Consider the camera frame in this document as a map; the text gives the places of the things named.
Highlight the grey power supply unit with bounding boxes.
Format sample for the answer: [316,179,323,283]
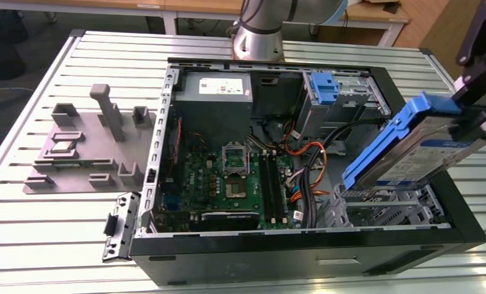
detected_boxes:
[172,72,255,145]

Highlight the green motherboard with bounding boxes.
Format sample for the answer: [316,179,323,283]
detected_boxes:
[156,146,304,232]

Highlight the black graphics card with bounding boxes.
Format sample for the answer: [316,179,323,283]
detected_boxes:
[191,210,262,232]

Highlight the orange power wires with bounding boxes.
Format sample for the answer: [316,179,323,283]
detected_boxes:
[283,142,330,203]

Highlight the black office chair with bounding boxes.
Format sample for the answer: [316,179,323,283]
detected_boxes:
[0,9,29,81]

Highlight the black RAM slot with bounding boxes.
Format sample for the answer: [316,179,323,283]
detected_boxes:
[260,150,276,224]

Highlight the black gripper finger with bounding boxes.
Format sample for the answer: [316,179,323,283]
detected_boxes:
[450,104,486,145]

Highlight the black open PC case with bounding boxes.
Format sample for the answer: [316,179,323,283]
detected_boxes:
[127,56,486,287]

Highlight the silver CPU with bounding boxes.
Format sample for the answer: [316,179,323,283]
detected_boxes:
[51,143,77,154]

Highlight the hard disk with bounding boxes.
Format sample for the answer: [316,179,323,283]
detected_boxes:
[342,91,486,191]

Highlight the metal disk bay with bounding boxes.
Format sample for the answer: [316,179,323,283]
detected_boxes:
[322,183,447,229]

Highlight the black cable bundle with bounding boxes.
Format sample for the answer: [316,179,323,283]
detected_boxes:
[299,118,394,229]

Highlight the grey parts rack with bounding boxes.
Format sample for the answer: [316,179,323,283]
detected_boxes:
[21,84,158,195]

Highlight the metal socket cover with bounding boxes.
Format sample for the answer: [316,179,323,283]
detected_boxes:
[222,143,252,178]

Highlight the power supply wire bundle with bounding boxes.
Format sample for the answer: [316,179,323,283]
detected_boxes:
[246,133,287,151]

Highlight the grey expansion card retainer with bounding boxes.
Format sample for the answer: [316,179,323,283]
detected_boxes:
[102,191,144,264]

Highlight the blue drive bay latch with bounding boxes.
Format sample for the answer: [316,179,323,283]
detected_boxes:
[310,72,341,105]

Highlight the brown wooden cabinet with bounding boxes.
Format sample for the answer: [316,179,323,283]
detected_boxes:
[397,0,485,89]

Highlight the green RAM stick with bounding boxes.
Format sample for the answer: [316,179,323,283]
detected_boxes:
[49,161,95,170]

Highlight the metal optical drive cage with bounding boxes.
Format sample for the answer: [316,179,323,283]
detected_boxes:
[298,70,393,141]

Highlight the CPU socket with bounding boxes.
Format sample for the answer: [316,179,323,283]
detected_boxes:
[224,179,258,200]

